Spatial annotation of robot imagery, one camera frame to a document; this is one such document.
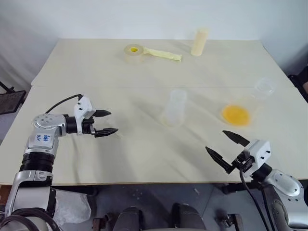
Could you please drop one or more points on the dark chair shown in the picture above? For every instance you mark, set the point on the dark chair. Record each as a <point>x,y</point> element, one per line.
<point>299,84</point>

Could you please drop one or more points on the cream cylinder container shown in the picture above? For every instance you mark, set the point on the cream cylinder container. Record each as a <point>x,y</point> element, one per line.
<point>199,43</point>

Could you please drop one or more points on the clear plastic bag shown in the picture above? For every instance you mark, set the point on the clear plastic bag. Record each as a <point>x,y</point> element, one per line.
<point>72,207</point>

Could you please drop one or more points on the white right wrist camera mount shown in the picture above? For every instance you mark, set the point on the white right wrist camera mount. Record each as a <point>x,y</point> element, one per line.
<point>258,154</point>

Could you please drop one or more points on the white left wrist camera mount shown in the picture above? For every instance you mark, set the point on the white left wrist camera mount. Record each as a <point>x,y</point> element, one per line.
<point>83,107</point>

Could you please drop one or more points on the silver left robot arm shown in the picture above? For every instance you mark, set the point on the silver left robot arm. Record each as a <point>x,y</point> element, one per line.
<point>41,144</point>

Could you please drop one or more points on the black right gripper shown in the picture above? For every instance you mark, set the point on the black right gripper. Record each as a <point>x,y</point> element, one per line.
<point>244,163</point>

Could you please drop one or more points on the dark rounded shape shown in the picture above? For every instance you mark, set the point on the dark rounded shape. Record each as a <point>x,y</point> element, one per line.
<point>131,219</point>
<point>188,217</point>

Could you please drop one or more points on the black table clamp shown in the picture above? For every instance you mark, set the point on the black table clamp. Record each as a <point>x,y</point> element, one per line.
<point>231,188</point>

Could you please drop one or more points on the orange-filled plastic cup lying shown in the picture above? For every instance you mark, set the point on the orange-filled plastic cup lying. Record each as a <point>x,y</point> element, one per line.
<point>237,115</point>

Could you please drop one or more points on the black mesh stand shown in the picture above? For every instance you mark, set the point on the black mesh stand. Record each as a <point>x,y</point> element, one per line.
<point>10,101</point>

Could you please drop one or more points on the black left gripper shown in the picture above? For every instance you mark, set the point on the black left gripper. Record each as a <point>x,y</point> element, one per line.
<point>87,126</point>

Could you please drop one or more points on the clear plastic cup centre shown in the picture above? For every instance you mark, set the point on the clear plastic cup centre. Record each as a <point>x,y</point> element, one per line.
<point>174,108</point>

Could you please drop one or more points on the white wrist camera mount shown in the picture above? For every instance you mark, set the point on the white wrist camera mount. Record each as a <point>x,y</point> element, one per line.
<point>83,107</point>
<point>258,154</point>

